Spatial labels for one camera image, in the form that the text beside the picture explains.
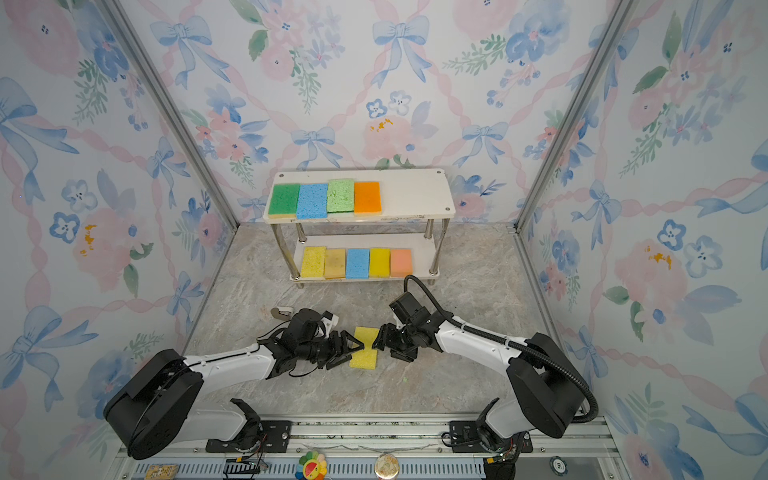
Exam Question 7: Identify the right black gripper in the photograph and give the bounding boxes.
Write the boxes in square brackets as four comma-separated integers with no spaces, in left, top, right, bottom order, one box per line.
[370,325,419,363]

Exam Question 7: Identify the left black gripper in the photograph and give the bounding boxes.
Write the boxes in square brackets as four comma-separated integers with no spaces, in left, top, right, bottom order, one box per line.
[297,329,365,370]

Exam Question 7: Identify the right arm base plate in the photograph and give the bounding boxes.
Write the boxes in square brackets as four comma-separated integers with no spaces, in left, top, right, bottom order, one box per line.
[441,420,533,454]

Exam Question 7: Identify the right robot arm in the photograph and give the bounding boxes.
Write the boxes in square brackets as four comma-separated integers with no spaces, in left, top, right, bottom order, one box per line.
[373,275,599,453]

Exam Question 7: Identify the colourful round toy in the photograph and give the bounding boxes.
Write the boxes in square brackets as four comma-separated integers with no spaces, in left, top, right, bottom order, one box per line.
[295,451,328,480]

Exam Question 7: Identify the pale yellow worn sponge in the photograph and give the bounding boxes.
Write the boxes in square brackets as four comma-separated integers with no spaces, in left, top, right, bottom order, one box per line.
[324,248,347,280]

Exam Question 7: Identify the dark green sponge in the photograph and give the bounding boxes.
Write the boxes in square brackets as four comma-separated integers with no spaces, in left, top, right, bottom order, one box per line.
[268,183,301,219]

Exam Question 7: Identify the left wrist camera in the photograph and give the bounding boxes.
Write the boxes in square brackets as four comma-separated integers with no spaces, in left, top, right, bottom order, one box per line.
[321,311,339,337]

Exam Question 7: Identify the yellow sponge front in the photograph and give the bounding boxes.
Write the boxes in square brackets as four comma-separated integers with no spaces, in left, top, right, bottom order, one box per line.
[369,248,391,278]

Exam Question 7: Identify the small grey metal piece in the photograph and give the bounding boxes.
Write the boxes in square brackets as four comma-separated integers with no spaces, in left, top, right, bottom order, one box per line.
[270,306,295,322]

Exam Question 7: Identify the blue sponge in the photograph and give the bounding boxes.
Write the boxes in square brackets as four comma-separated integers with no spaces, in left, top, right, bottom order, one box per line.
[296,183,328,220]
[345,249,370,280]

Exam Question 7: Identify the orange sponge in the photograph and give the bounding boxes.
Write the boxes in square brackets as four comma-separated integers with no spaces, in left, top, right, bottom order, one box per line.
[353,182,382,216]

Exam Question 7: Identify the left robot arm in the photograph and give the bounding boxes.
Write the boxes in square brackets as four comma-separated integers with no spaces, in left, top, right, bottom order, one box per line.
[103,308,365,460]

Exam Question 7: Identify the black corrugated cable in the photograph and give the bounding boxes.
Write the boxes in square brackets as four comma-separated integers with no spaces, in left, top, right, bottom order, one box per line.
[403,274,601,425]

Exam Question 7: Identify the light green sponge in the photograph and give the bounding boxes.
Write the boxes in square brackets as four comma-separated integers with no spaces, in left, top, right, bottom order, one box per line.
[326,179,355,214]

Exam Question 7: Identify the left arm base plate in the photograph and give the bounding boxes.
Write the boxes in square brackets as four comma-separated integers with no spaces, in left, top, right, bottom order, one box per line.
[205,420,293,454]

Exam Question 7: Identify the white two-tier shelf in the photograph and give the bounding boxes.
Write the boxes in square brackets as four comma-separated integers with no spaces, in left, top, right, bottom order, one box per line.
[263,168,456,285]

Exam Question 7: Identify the bright yellow sponge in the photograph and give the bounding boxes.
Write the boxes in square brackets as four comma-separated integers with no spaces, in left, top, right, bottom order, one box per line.
[301,247,326,279]

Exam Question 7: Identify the round black white knob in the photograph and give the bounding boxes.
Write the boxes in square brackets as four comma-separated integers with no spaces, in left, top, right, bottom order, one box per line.
[549,456,568,477]

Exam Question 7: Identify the salmon pink sponge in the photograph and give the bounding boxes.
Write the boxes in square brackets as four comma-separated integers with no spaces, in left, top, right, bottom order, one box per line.
[390,249,413,278]

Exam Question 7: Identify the round brass disc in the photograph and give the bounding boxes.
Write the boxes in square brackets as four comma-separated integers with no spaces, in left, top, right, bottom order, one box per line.
[374,453,400,480]

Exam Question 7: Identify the small patterned card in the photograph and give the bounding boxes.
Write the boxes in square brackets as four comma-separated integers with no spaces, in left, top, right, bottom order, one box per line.
[144,464,180,480]

